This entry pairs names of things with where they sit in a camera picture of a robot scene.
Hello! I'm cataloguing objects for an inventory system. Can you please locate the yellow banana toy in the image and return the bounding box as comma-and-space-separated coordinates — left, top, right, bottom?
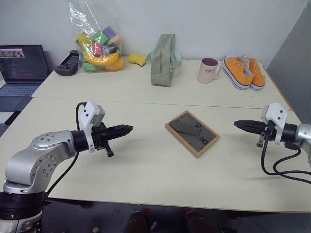
82, 50, 121, 67

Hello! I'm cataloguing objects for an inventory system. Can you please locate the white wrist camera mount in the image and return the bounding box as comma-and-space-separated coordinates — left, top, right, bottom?
78, 100, 106, 154
260, 102, 288, 144

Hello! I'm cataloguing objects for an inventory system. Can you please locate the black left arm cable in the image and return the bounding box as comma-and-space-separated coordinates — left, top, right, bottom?
45, 101, 87, 198

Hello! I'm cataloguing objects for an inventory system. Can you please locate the grey partition panel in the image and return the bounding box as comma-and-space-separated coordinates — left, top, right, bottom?
265, 4, 311, 120

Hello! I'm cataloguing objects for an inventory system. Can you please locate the orange canvas sneaker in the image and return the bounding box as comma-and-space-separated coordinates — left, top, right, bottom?
222, 55, 255, 91
242, 56, 266, 92

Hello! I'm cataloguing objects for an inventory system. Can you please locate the green fabric bag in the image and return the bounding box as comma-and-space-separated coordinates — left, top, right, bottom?
145, 33, 183, 87

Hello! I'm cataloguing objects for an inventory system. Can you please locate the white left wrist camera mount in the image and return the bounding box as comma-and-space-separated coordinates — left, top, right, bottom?
78, 100, 106, 154

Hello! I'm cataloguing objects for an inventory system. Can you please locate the dark rounded shape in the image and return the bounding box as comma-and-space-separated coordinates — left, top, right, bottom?
123, 211, 149, 233

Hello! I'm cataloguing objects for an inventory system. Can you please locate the clear plastic bag of toys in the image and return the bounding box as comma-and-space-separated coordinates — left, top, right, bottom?
69, 0, 126, 73

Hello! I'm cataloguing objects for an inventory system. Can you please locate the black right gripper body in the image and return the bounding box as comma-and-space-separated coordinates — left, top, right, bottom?
257, 121, 277, 148

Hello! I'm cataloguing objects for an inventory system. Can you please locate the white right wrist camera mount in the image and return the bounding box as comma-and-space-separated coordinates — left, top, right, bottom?
260, 102, 288, 144

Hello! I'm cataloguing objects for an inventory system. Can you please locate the wooden picture frame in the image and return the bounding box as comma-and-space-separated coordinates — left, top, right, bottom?
165, 110, 221, 159

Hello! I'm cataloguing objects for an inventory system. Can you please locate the pink mug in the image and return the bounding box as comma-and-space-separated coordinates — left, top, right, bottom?
197, 57, 223, 84

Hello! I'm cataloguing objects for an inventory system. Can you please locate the green foam block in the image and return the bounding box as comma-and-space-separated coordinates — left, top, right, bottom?
92, 31, 109, 45

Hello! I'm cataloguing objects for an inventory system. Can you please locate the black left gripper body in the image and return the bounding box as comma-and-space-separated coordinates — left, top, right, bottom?
90, 122, 115, 159

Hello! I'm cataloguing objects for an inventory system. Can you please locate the black game controller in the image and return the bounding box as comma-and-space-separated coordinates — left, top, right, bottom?
54, 49, 81, 76

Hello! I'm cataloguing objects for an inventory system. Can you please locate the laptop computer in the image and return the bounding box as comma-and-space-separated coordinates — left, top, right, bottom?
0, 44, 52, 113

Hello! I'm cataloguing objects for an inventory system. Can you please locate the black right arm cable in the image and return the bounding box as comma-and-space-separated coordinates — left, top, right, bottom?
260, 139, 311, 184

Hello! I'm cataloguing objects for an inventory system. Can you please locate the yellow sponge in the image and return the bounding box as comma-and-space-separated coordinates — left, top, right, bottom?
127, 53, 147, 67

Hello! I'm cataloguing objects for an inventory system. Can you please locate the purple foam block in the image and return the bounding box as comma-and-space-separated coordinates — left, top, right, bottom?
102, 26, 118, 40

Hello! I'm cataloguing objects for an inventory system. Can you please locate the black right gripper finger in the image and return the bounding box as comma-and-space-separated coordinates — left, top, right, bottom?
237, 126, 264, 134
233, 119, 265, 128

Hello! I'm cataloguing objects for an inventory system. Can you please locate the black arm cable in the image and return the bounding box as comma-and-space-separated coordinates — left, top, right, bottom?
45, 101, 87, 198
260, 139, 311, 184

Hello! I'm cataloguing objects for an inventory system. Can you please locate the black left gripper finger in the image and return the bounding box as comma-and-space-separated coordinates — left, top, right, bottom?
107, 124, 134, 133
107, 130, 132, 141

